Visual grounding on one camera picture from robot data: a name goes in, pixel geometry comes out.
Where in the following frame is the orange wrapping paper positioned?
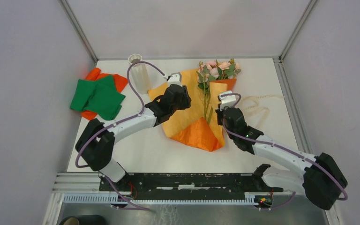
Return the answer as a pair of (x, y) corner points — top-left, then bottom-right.
(162, 69), (237, 152)

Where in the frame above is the pink artificial flower bouquet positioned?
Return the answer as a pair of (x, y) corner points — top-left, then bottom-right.
(196, 58), (242, 124)

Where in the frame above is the cream printed ribbon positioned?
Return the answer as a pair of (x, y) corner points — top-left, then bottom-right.
(240, 95), (284, 123)

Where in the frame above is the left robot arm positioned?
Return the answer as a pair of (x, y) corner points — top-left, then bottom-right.
(75, 84), (191, 191)

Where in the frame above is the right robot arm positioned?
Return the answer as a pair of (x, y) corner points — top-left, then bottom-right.
(216, 106), (348, 210)

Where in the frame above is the white ribbed vase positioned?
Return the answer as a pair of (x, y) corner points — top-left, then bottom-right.
(128, 54), (151, 94)

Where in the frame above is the green cloth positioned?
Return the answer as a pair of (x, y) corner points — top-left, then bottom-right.
(70, 75), (126, 120)

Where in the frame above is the orange cloth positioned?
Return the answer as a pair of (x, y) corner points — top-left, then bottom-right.
(81, 67), (128, 120)

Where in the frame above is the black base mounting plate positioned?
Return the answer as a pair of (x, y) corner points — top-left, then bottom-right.
(99, 173), (283, 200)

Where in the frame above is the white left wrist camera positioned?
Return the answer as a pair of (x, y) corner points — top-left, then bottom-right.
(164, 72), (182, 86)

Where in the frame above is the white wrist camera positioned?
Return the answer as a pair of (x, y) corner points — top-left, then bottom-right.
(218, 90), (238, 111)
(164, 72), (182, 86)

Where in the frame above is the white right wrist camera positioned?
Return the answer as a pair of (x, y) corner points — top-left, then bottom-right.
(218, 90), (238, 111)

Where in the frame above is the white slotted cable duct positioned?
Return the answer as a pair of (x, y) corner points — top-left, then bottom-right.
(62, 193), (259, 206)

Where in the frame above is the aluminium frame rail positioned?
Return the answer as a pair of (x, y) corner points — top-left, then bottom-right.
(52, 172), (334, 195)

